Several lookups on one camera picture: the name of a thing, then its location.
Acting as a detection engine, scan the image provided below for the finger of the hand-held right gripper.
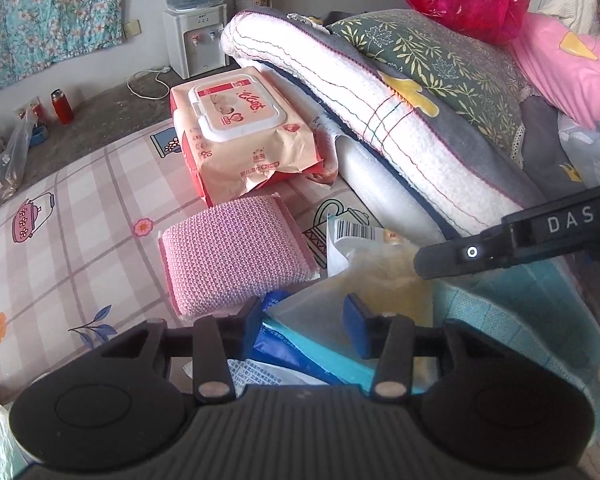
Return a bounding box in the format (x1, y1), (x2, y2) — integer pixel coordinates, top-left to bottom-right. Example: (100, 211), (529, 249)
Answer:
(413, 222), (516, 281)

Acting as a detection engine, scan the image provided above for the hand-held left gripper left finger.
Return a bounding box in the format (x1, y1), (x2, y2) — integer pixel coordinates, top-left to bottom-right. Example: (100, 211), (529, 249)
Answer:
(102, 296), (266, 406)

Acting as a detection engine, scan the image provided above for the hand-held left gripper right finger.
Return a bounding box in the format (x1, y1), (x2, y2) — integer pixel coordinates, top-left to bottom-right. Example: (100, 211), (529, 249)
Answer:
(342, 294), (501, 403)

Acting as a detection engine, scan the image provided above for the clear bag with barcode label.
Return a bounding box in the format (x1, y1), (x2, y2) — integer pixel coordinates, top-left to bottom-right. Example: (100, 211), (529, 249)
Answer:
(267, 214), (438, 396)

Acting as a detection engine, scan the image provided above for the teal checked towel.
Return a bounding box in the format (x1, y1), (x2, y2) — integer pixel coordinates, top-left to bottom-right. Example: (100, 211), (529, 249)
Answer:
(430, 260), (600, 443)

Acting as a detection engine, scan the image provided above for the blue packet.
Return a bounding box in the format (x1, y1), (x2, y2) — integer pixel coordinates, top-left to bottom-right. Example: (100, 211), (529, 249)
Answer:
(252, 290), (376, 387)

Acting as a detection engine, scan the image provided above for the pink knitted cloth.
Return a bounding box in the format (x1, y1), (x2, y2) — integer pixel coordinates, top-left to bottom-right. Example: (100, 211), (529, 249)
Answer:
(158, 195), (322, 317)

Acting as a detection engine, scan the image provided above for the white quilted pad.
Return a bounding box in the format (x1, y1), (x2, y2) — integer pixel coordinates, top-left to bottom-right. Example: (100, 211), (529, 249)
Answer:
(336, 135), (451, 248)

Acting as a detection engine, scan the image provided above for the grey blanket with yellow prints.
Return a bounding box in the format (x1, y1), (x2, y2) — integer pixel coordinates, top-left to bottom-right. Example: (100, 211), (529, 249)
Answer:
(325, 35), (588, 211)

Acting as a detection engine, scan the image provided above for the checked printed bed sheet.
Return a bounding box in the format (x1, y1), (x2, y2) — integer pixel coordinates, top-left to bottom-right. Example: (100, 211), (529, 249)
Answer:
(0, 117), (376, 401)

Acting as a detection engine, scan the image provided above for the green leaf print pillow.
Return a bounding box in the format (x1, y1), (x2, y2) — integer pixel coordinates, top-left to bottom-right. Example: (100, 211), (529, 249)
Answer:
(326, 9), (533, 166)

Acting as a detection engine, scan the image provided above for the wet wipes pack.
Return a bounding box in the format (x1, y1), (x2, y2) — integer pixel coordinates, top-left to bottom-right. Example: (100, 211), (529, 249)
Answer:
(170, 67), (325, 207)

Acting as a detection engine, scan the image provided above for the white folded quilt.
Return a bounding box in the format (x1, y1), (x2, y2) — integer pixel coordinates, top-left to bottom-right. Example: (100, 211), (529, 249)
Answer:
(220, 10), (523, 238)

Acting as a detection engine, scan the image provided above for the red thermos bottle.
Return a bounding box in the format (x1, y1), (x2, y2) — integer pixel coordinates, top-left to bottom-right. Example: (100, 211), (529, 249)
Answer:
(50, 89), (76, 126)

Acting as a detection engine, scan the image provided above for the white water dispenser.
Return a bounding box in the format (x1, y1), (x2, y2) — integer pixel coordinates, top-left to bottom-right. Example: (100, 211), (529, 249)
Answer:
(162, 4), (229, 80)

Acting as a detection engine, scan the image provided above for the clear plastic bag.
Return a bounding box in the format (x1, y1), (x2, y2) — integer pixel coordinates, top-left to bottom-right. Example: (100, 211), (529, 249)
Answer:
(0, 110), (38, 201)

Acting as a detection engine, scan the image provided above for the white power cable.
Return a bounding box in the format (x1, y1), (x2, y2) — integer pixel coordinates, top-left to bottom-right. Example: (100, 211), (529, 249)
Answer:
(127, 65), (173, 102)

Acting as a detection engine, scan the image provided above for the teal floral wall cloth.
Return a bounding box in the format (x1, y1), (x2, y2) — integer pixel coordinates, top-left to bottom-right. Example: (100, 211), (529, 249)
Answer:
(0, 0), (123, 99)

